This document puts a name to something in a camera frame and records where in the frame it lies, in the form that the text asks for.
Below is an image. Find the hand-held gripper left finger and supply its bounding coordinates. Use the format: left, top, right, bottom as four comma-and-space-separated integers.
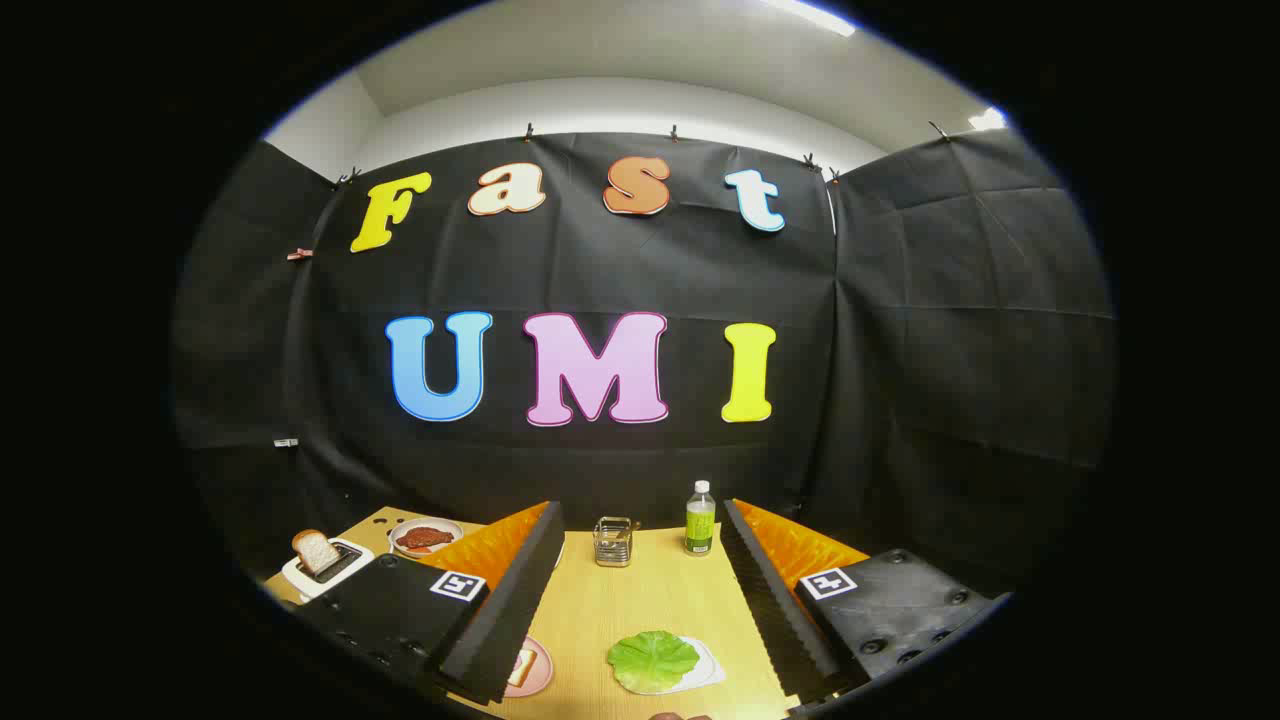
295, 500, 566, 706

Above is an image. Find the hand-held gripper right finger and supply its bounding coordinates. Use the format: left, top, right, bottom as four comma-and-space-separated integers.
720, 498, 1011, 706

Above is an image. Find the green lettuce leaf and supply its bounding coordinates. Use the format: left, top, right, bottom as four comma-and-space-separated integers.
607, 630, 701, 695

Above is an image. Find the plain bread slice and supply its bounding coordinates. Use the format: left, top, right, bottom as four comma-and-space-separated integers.
292, 530, 341, 577

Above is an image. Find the pink plate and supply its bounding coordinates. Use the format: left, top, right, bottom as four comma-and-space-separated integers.
503, 636, 554, 698

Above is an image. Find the empty white plate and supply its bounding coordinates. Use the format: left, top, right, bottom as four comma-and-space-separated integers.
610, 636, 725, 695

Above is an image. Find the green label plastic bottle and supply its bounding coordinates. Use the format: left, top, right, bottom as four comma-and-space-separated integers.
685, 480, 717, 556

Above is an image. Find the white plate with meat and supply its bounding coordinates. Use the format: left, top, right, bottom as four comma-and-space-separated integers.
388, 517, 465, 557

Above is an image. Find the white toaster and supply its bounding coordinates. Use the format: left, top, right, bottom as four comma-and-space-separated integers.
282, 537, 376, 601

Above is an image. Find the black backdrop cloth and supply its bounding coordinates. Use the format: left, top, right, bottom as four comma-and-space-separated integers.
170, 125, 1116, 601

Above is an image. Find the metal wire utensil holder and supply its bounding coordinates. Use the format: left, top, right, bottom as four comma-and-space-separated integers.
593, 516, 635, 568

